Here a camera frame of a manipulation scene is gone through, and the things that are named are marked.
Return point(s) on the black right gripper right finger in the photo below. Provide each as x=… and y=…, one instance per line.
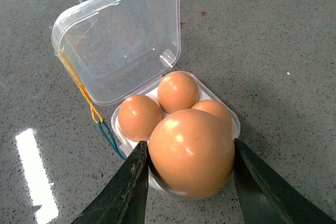
x=265, y=197

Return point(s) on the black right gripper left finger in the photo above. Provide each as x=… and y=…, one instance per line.
x=124, y=198

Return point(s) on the brown egg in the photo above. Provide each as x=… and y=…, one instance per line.
x=177, y=91
x=138, y=116
x=217, y=109
x=192, y=154

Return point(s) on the clear plastic egg box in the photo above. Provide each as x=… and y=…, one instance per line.
x=120, y=48

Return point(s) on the brown egg in box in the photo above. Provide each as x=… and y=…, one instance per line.
x=177, y=91
x=217, y=109
x=138, y=116

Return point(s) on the yellow rubber band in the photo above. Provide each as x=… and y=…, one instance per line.
x=96, y=116

